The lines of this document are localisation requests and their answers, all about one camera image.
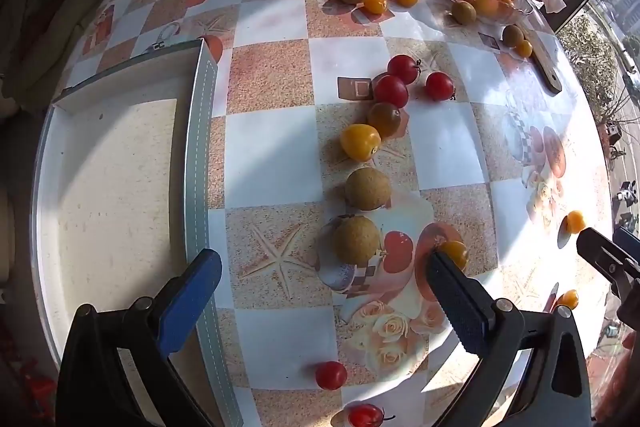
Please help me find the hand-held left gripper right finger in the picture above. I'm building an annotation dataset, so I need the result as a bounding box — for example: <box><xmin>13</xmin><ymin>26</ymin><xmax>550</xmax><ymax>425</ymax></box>
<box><xmin>424</xmin><ymin>251</ymin><xmax>592</xmax><ymax>427</ymax></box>

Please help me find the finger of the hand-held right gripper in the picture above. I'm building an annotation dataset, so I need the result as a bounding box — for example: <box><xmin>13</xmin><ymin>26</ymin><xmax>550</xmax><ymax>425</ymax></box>
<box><xmin>614</xmin><ymin>226</ymin><xmax>640</xmax><ymax>264</ymax></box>
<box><xmin>576</xmin><ymin>227</ymin><xmax>640</xmax><ymax>300</ymax></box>

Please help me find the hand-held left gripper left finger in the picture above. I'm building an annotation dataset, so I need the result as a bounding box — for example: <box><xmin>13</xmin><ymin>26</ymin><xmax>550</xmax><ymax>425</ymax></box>
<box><xmin>55</xmin><ymin>248</ymin><xmax>223</xmax><ymax>427</ymax></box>

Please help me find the white tray with grey rim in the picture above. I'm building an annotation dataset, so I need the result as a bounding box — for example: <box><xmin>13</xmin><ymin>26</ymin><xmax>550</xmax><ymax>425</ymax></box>
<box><xmin>31</xmin><ymin>38</ymin><xmax>244</xmax><ymax>427</ymax></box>

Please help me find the dark brown-green tomato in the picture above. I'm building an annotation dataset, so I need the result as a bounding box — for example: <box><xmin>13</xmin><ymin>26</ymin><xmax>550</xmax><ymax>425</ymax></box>
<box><xmin>367</xmin><ymin>102</ymin><xmax>402</xmax><ymax>138</ymax></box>

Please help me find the red cherry tomato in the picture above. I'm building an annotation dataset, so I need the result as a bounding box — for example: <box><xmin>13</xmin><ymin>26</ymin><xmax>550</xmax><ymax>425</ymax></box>
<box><xmin>425</xmin><ymin>72</ymin><xmax>457</xmax><ymax>102</ymax></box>
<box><xmin>387</xmin><ymin>55</ymin><xmax>421</xmax><ymax>86</ymax></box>
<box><xmin>373</xmin><ymin>75</ymin><xmax>410</xmax><ymax>108</ymax></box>
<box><xmin>347</xmin><ymin>403</ymin><xmax>385</xmax><ymax>427</ymax></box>
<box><xmin>315</xmin><ymin>360</ymin><xmax>348</xmax><ymax>391</ymax></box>

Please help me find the red object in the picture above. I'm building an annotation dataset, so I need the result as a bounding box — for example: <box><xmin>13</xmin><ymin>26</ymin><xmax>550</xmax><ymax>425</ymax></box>
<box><xmin>0</xmin><ymin>322</ymin><xmax>57</xmax><ymax>427</ymax></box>

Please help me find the wooden board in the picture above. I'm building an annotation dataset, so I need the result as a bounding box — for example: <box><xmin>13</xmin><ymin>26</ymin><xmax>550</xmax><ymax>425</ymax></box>
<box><xmin>404</xmin><ymin>0</ymin><xmax>562</xmax><ymax>96</ymax></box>

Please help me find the beige sofa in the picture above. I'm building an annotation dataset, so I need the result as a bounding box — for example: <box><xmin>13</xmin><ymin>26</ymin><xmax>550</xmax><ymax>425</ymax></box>
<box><xmin>0</xmin><ymin>0</ymin><xmax>121</xmax><ymax>118</ymax></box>

